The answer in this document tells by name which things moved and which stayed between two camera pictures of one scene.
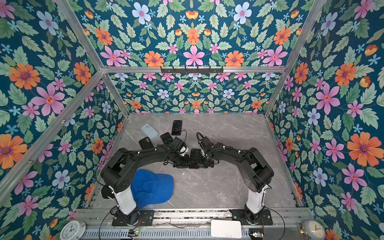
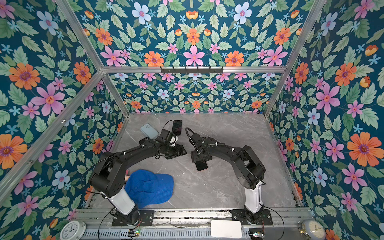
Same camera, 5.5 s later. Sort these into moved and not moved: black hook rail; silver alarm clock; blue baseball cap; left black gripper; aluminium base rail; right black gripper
Moved: left black gripper; right black gripper
Not moved: aluminium base rail; blue baseball cap; silver alarm clock; black hook rail
